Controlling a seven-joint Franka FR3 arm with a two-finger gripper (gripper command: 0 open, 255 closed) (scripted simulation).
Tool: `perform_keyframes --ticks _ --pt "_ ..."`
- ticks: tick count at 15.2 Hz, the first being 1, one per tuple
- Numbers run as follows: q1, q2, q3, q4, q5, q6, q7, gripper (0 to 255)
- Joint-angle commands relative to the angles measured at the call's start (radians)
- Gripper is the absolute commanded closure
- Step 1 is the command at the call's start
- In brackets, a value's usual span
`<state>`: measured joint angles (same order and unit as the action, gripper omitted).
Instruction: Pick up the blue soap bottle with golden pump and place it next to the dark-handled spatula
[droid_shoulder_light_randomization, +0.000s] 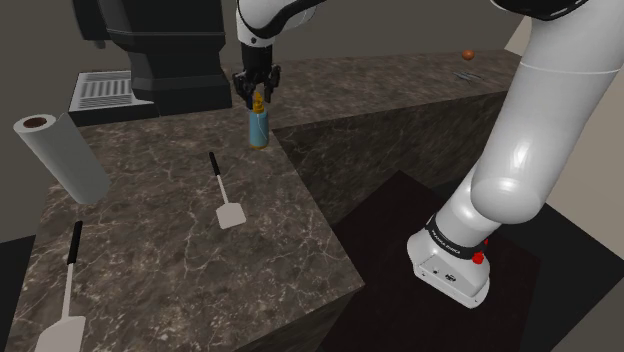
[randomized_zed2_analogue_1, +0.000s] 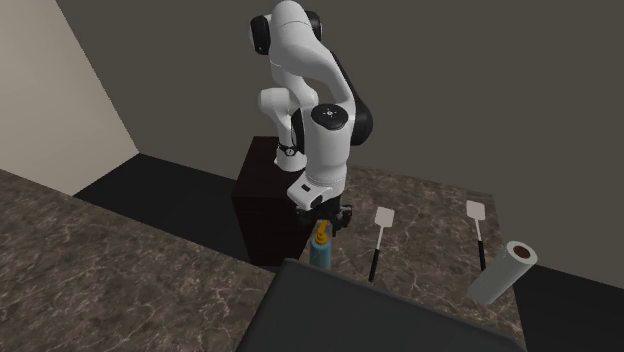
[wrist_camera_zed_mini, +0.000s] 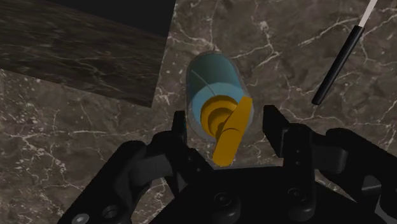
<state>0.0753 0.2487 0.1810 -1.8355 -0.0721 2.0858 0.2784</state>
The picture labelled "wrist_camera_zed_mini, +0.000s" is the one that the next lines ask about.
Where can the black and white pen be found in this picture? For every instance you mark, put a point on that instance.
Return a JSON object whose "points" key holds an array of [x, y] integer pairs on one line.
{"points": [[338, 65]]}

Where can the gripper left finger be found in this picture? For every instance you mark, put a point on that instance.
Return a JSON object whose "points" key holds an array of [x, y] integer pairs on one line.
{"points": [[145, 167]]}

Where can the blue bottle with yellow pump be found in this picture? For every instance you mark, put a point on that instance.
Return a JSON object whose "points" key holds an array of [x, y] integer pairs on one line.
{"points": [[214, 90]]}

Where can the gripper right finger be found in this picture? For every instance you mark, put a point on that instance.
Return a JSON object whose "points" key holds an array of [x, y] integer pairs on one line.
{"points": [[310, 149]]}

